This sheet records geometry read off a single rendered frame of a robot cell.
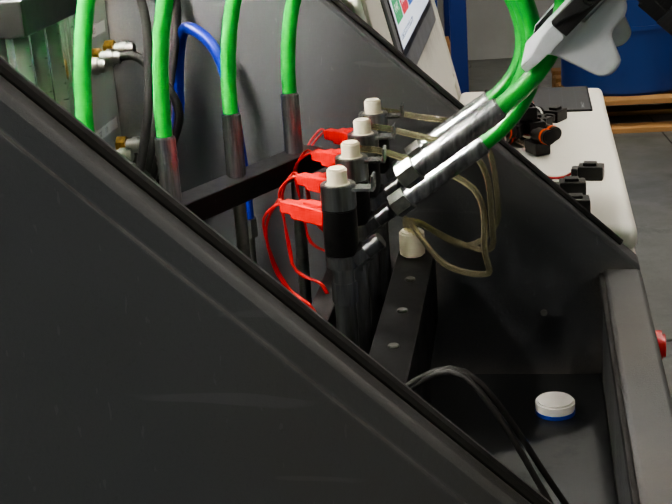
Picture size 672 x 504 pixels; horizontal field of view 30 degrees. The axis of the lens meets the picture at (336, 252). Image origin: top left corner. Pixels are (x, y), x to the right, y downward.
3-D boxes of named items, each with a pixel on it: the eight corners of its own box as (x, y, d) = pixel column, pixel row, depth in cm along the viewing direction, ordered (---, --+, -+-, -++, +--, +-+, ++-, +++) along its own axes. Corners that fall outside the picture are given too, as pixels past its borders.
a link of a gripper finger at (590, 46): (567, 124, 91) (658, 32, 86) (505, 71, 90) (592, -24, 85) (572, 108, 93) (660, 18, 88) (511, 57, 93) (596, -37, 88)
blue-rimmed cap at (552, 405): (576, 422, 124) (576, 408, 123) (535, 421, 124) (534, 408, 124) (574, 403, 127) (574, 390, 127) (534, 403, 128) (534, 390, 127)
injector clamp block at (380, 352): (413, 559, 103) (404, 391, 98) (294, 556, 104) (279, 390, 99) (440, 380, 134) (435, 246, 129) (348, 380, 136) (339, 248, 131)
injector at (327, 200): (394, 431, 103) (380, 187, 96) (335, 431, 104) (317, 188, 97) (397, 416, 106) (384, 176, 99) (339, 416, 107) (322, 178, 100)
